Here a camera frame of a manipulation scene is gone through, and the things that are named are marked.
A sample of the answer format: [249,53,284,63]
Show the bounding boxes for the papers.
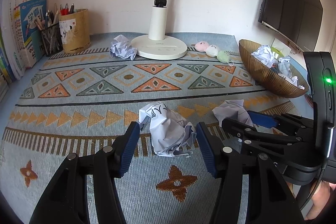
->
[251,45,305,90]

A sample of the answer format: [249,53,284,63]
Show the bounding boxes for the white desk lamp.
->
[131,0,187,60]

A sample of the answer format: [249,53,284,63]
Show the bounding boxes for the white workbook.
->
[1,0,30,80]

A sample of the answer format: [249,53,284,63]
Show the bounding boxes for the black mesh pencil cup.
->
[41,23,63,57]

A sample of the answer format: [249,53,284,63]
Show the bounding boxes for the white plush ball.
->
[206,44,221,57]

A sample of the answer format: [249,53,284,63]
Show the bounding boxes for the wall mounted black tv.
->
[259,0,323,51]

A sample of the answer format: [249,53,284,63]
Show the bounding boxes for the row of upright books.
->
[0,35,16,101]

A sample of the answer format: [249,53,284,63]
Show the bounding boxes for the patterned blue woven mat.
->
[1,33,297,223]

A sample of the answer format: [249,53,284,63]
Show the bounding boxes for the person's right hand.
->
[305,181,335,221]

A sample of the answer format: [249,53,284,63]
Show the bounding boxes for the gold ribbed glass bowl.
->
[239,39,309,98]

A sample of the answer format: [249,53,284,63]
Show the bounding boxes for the green tissue box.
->
[271,47,284,60]

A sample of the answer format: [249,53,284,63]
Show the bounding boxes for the large grid paper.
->
[138,101,197,157]

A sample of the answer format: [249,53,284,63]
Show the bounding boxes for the bamboo pen holder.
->
[59,9,91,54]

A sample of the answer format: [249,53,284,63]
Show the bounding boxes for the blue study book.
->
[15,0,47,68]

